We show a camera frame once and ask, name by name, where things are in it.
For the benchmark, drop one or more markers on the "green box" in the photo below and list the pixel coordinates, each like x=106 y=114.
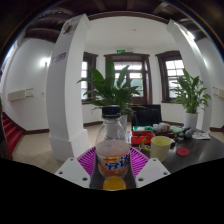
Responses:
x=143 y=128

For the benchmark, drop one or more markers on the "pale yellow cup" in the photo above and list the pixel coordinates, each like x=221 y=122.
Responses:
x=160 y=148

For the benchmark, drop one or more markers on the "red carpeted staircase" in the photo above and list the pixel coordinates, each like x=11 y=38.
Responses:
x=11 y=131

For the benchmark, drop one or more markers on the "orange drink bottle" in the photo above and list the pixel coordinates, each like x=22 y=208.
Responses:
x=112 y=156

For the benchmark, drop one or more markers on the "purple-print pillar sign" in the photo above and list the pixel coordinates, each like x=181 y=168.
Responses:
x=58 y=57

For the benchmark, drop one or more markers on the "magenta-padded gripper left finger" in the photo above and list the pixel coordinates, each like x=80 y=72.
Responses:
x=73 y=171

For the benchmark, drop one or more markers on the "dark grey round object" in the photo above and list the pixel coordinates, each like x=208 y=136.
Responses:
x=186 y=133

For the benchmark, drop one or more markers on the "glowing wall lamp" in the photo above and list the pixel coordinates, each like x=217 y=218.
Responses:
x=45 y=62

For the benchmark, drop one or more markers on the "dark wooden double door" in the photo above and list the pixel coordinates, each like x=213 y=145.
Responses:
x=145 y=80

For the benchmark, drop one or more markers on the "potted plant in white pot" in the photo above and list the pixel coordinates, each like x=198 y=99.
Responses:
x=191 y=96
x=111 y=90

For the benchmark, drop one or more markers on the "red plastic box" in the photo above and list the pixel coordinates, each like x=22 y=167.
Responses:
x=141 y=137

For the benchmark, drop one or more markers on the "black chair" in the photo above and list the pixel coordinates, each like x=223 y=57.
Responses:
x=146 y=116

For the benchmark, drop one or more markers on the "green exit sign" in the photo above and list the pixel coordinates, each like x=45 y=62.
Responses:
x=120 y=50

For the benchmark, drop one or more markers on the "bright pillar-mounted lamp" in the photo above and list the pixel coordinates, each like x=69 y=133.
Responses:
x=190 y=35

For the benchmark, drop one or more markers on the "printed paper sheet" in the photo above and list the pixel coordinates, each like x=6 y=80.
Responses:
x=201 y=135

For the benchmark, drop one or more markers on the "dark-framed window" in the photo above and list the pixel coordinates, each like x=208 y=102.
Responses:
x=173 y=70
x=85 y=73

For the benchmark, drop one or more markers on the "white wall heater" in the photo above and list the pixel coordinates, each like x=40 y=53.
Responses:
x=20 y=94
x=219 y=92

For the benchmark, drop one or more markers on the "flat round red coaster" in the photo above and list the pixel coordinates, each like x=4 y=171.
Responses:
x=183 y=151

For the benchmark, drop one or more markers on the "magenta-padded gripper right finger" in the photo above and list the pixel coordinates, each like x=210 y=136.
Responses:
x=151 y=171

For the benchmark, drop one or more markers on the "pile of small white items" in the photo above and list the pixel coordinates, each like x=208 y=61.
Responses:
x=161 y=127

